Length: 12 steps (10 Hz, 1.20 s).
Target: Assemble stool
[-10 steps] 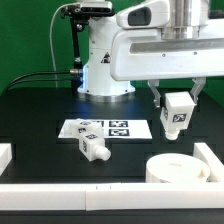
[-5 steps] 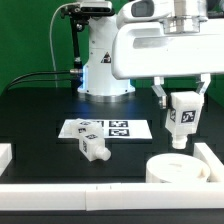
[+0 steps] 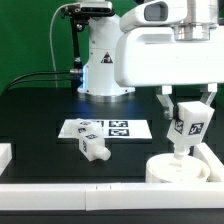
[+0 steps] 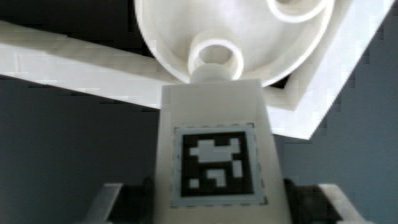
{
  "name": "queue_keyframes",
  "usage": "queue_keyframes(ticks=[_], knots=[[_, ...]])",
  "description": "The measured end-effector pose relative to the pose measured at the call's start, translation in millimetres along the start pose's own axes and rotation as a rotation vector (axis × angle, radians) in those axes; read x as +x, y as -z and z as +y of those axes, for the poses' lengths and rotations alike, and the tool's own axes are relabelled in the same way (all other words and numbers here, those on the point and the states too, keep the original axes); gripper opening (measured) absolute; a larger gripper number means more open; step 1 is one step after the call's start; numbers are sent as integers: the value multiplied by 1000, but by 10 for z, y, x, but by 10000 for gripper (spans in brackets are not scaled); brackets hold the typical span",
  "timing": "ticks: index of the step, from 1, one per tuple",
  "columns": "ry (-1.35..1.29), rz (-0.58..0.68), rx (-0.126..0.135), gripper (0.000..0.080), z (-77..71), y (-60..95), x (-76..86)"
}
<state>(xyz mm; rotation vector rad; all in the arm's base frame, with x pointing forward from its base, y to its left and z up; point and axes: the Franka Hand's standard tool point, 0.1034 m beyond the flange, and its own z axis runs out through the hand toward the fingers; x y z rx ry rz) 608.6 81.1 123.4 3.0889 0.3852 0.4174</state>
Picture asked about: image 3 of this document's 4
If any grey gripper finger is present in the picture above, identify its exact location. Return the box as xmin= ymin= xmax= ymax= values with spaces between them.
xmin=156 ymin=85 xmax=174 ymax=120
xmin=200 ymin=83 xmax=218 ymax=106

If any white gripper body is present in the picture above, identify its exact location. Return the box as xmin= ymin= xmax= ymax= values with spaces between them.
xmin=114 ymin=0 xmax=224 ymax=87

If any white round stool seat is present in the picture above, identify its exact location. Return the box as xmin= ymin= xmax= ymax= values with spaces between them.
xmin=145 ymin=153 xmax=210 ymax=183

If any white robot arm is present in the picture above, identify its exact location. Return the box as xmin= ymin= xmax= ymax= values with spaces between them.
xmin=79 ymin=0 xmax=224 ymax=118

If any white marker sheet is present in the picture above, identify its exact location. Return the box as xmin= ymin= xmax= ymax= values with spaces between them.
xmin=58 ymin=119 xmax=152 ymax=139

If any white right fence bar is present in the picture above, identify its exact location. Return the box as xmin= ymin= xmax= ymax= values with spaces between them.
xmin=193 ymin=143 xmax=224 ymax=183

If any white fence bar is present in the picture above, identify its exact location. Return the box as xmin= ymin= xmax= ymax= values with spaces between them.
xmin=0 ymin=183 xmax=224 ymax=211
xmin=193 ymin=143 xmax=224 ymax=183
xmin=0 ymin=143 xmax=12 ymax=176

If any white front fence bar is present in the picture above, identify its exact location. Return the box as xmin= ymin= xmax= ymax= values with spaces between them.
xmin=0 ymin=183 xmax=224 ymax=211

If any white left fence bar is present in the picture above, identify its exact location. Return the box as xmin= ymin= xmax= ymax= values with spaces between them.
xmin=0 ymin=143 xmax=12 ymax=176

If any grey depth camera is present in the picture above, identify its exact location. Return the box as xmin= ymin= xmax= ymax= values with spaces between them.
xmin=80 ymin=1 xmax=115 ymax=17

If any black cable upper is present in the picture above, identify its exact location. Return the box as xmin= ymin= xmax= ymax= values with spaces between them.
xmin=2 ymin=69 xmax=84 ymax=95

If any black cable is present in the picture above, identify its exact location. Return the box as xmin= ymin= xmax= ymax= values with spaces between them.
xmin=6 ymin=77 xmax=83 ymax=92
xmin=2 ymin=69 xmax=84 ymax=95

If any white cable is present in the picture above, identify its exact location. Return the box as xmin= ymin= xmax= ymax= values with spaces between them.
xmin=49 ymin=3 xmax=80 ymax=89

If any black cable lower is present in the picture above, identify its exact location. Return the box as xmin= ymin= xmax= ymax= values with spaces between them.
xmin=6 ymin=77 xmax=83 ymax=92

